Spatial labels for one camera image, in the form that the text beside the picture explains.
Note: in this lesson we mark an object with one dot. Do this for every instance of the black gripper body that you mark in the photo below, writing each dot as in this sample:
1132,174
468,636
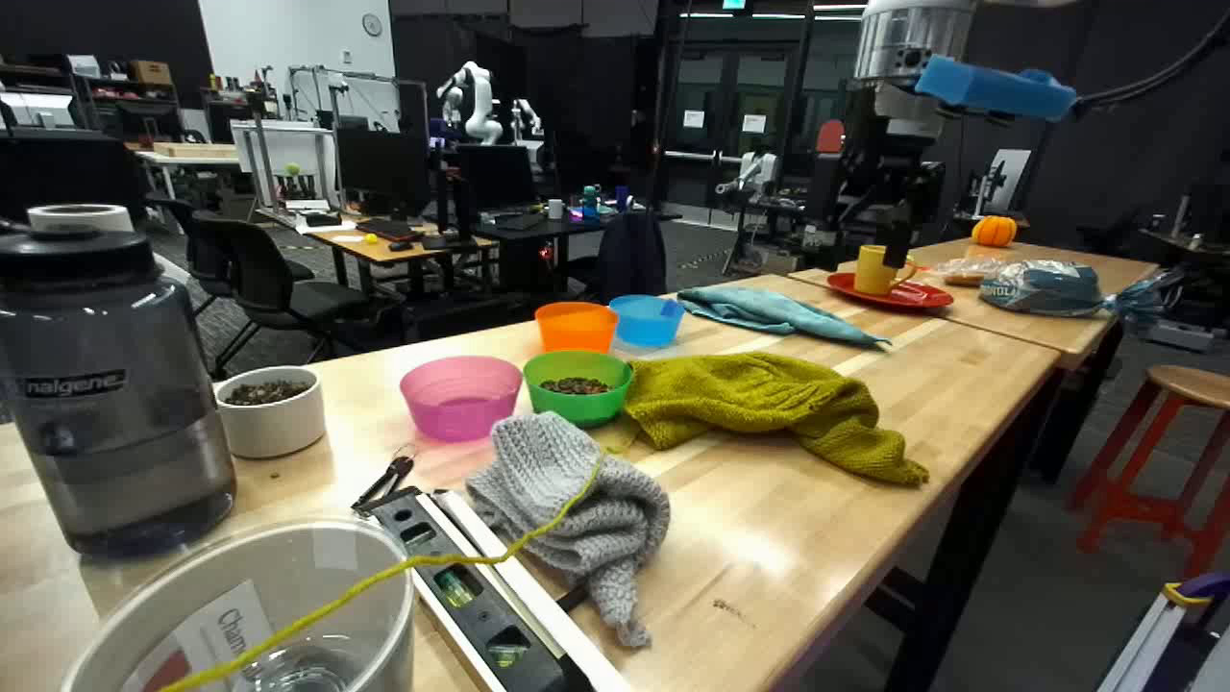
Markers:
908,156

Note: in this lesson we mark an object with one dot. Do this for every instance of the yellow knit cloth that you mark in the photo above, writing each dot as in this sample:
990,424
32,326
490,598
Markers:
772,399

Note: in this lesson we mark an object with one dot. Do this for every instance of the small white background robot arm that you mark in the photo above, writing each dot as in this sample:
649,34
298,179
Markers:
526,120

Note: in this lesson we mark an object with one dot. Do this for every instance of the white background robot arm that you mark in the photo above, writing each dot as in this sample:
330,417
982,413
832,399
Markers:
471,103

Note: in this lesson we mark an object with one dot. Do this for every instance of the teal cloth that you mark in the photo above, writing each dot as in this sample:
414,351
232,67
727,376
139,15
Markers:
772,311

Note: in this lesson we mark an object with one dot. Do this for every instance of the grey knit cloth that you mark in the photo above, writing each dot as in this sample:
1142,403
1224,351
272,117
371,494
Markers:
578,512

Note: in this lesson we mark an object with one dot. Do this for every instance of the yellow cup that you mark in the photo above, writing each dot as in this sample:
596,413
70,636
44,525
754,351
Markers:
874,270

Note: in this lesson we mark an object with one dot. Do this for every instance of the red plate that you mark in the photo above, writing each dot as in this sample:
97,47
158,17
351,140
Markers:
904,303

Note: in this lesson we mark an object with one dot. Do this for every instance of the small beige object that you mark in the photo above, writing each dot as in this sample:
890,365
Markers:
963,270

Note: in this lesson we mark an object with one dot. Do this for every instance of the small orange object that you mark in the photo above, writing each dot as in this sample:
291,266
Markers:
995,233

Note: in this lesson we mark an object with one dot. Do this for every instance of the crumpled clear plastic bag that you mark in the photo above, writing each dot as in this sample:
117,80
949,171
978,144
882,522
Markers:
1142,293

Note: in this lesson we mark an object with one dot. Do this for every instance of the blue plastic bowl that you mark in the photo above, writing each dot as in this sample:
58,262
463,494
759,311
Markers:
649,326

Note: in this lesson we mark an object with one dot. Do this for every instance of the orange metal stool wooden seat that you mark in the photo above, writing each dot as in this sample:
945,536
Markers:
1195,386

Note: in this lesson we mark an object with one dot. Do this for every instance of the orange plastic bowl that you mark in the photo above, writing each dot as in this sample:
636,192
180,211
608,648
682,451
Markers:
576,333

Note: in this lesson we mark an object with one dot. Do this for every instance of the green plastic bowl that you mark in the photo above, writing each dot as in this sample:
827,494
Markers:
578,403

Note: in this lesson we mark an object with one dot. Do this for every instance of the black monitor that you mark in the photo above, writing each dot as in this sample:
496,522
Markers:
382,171
496,179

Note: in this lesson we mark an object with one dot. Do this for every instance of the pink plastic bowl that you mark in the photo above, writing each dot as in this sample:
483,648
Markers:
460,399

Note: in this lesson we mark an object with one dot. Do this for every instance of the wooden desk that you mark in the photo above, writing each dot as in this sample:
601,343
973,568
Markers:
371,246

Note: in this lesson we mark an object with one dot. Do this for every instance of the black spirit level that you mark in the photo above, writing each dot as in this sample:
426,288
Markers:
468,603

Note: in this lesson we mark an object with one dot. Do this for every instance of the small black clip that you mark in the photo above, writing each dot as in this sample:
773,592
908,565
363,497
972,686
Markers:
382,486

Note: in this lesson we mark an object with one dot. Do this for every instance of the black office chair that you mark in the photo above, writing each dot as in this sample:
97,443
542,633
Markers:
254,276

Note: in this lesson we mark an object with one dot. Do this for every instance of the small white ceramic bowl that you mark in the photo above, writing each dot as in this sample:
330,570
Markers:
272,417

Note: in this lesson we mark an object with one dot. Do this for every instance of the large white bowl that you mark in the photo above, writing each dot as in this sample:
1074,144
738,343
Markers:
346,618

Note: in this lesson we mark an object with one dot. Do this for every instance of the dark storage shelf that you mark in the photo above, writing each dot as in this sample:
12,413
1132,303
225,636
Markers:
129,99

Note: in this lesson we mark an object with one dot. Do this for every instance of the white paper label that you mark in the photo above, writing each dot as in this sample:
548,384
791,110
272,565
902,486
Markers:
207,641

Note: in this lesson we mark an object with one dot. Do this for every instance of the grey blender jar black lid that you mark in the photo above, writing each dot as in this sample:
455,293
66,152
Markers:
108,399

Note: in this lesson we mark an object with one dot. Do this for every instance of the wooden table black frame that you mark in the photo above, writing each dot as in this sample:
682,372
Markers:
1052,333
795,512

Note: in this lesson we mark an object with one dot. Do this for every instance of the metal rail with yellow clip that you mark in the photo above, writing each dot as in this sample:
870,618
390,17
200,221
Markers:
1156,648

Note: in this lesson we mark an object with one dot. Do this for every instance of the round wall clock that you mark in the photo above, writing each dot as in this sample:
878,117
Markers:
371,25

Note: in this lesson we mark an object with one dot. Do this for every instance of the white frame box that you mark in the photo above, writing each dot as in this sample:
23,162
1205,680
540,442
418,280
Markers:
282,140

